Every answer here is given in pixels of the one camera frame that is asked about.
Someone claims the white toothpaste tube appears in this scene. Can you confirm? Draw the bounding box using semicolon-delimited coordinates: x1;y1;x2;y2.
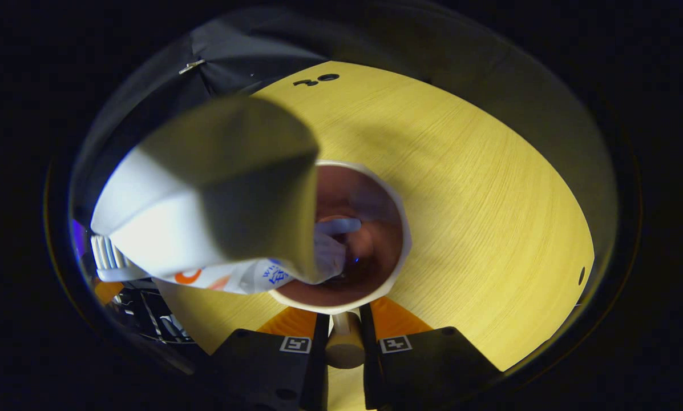
90;94;347;295

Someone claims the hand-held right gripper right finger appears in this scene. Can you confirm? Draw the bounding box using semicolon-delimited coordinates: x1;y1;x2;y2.
359;296;503;411

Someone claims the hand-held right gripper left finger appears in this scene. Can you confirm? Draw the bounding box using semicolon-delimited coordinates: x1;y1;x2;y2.
207;307;332;411

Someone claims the wooden desktop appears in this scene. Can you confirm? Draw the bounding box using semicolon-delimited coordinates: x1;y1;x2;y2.
159;60;596;411

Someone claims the light blue toothbrush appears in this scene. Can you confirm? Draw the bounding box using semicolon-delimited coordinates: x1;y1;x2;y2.
316;217;363;237

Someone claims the beige cup with handle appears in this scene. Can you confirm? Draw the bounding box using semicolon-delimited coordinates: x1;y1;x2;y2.
267;160;413;370

